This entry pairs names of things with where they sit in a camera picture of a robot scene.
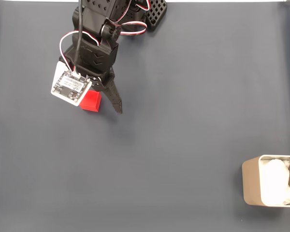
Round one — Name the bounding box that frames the red cube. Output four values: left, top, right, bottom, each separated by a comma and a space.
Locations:
79, 90, 102, 112

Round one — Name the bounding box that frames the beige open box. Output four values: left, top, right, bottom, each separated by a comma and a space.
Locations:
241, 154, 290, 208

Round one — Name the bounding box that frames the white crumpled cloth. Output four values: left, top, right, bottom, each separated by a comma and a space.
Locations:
261, 158, 290, 206

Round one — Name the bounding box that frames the black camera cable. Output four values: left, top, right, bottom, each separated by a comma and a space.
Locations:
73, 0, 86, 71

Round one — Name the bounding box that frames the white red camera wire bundle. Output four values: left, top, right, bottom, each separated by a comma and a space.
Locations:
59, 30, 100, 74

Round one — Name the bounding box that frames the white red servo cable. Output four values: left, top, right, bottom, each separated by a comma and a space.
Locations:
108, 0, 147, 37

